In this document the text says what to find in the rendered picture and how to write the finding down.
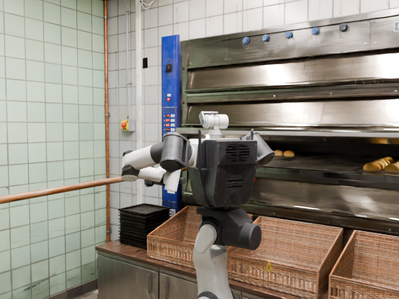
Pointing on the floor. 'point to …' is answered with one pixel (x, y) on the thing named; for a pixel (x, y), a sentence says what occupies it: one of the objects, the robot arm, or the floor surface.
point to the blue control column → (167, 86)
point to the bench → (159, 277)
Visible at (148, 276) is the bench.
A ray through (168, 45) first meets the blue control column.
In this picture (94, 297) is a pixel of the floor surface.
